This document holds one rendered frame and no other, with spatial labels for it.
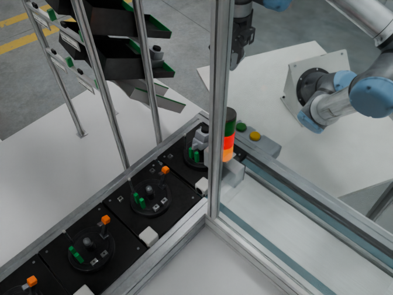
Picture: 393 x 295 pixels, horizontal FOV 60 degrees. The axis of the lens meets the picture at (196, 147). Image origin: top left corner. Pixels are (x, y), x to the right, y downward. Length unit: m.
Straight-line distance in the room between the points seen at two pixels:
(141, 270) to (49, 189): 0.54
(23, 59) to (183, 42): 1.53
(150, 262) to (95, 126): 0.73
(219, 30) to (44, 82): 2.83
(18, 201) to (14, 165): 0.18
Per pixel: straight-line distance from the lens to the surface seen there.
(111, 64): 1.09
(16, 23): 4.32
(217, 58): 0.66
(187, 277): 1.19
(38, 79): 3.42
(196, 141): 1.20
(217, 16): 0.63
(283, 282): 1.14
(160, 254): 1.12
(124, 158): 1.29
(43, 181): 1.49
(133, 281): 1.10
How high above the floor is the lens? 1.99
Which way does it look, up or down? 51 degrees down
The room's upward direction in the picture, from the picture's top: 2 degrees counter-clockwise
